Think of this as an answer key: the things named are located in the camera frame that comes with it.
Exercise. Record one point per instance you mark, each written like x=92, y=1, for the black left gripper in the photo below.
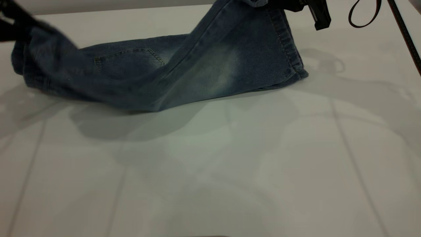
x=7, y=31

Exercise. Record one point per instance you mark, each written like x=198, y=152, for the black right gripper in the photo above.
x=320, y=14

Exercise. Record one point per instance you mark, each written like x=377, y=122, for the blue denim shorts with print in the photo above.
x=197, y=69

